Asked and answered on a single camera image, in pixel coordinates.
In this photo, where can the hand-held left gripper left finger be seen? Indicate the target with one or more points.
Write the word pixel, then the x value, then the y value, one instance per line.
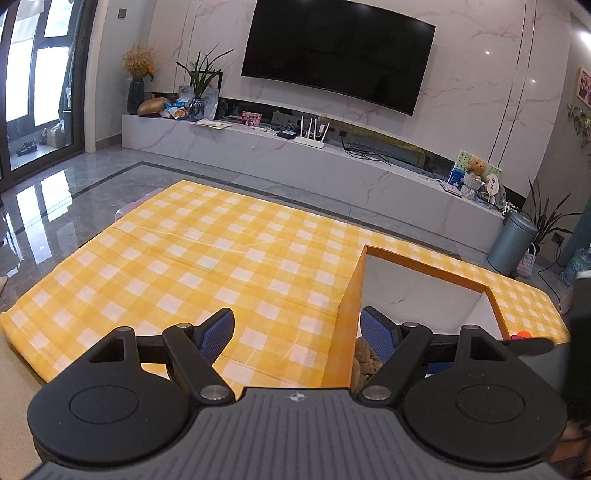
pixel 217 334

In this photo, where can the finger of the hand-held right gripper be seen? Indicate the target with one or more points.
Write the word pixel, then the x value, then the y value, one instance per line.
pixel 535 346

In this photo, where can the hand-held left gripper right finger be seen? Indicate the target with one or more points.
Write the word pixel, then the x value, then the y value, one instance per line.
pixel 376 334

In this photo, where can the orange crochet ball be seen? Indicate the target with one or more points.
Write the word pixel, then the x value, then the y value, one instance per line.
pixel 523 335

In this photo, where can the brown plush toy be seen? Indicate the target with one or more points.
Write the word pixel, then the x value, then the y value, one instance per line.
pixel 364 364

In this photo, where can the orange cardboard box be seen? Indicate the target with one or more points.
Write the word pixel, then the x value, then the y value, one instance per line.
pixel 415 286

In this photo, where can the blue water jug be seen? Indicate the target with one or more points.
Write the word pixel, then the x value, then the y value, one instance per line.
pixel 575 268

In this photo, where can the woven basket bag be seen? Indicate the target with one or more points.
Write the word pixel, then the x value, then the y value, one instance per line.
pixel 527 264

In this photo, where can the yellow checkered tablecloth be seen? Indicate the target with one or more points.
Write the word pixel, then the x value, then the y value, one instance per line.
pixel 184 258

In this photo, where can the grey trash can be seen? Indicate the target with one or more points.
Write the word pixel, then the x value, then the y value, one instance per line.
pixel 511 244

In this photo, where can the long-leaf potted plant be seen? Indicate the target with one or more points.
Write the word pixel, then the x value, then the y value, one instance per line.
pixel 549 221

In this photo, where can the white round fan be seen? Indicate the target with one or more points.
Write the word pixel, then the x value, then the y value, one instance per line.
pixel 491 187

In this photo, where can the brown teddy bear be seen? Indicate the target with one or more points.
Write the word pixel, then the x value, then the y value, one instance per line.
pixel 475 171

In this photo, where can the marble television console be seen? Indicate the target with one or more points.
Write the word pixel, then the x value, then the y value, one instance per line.
pixel 231 144

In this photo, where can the green picture board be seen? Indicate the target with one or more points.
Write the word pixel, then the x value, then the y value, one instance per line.
pixel 461 159

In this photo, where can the white router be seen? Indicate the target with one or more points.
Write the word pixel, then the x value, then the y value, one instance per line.
pixel 310 142

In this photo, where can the hanging vine plant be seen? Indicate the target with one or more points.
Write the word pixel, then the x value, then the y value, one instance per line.
pixel 582 124

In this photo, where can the loose papers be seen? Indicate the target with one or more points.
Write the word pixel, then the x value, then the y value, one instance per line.
pixel 210 124

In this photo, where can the black set-top device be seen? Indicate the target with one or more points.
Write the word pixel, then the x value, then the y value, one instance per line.
pixel 286 134

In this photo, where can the pink photo card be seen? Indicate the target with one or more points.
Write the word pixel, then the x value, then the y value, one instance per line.
pixel 250 119

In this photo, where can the blue snack bag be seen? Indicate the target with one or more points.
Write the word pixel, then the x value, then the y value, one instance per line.
pixel 175 110

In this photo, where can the golden ornament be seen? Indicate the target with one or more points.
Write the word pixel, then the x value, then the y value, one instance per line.
pixel 152 106

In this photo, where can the green plant glass vase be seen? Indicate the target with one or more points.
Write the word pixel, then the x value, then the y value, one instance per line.
pixel 201 78

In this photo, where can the dark vase yellow flowers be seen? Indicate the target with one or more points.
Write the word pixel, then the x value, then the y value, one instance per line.
pixel 137 87

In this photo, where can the dark shoes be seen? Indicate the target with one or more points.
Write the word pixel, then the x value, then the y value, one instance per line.
pixel 27 147

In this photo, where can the black television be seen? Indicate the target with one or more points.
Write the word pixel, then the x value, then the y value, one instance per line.
pixel 332 46

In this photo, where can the black framed glass door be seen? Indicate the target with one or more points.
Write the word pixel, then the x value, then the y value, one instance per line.
pixel 78 69

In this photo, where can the black wall socket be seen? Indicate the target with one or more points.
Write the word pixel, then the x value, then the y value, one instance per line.
pixel 557 238

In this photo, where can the framed wall picture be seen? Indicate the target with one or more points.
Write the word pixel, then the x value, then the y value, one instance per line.
pixel 585 87

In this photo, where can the grey wall switch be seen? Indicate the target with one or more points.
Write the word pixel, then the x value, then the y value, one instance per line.
pixel 122 13

